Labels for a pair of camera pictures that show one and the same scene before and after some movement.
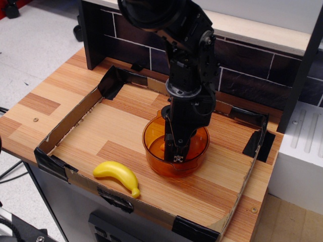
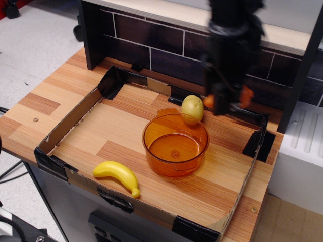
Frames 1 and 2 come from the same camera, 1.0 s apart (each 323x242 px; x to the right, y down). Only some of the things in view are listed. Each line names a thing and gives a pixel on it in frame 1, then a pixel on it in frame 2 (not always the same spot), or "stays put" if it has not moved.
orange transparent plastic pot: x=153 y=138 stays put
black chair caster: x=77 y=31 stays put
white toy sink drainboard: x=296 y=173 stays put
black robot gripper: x=191 y=109 → x=233 y=47
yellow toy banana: x=116 y=170 stays put
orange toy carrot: x=162 y=146 → x=246 y=95
